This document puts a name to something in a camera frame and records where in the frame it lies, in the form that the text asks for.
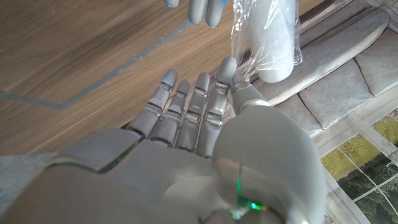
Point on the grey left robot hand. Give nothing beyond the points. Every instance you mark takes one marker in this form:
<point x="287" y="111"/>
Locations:
<point x="213" y="12"/>

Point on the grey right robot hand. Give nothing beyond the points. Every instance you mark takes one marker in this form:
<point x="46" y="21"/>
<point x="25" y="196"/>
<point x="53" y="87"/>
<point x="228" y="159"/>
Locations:
<point x="140" y="180"/>

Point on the printed sofa backdrop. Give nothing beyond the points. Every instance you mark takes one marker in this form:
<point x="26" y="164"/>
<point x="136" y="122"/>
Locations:
<point x="342" y="93"/>

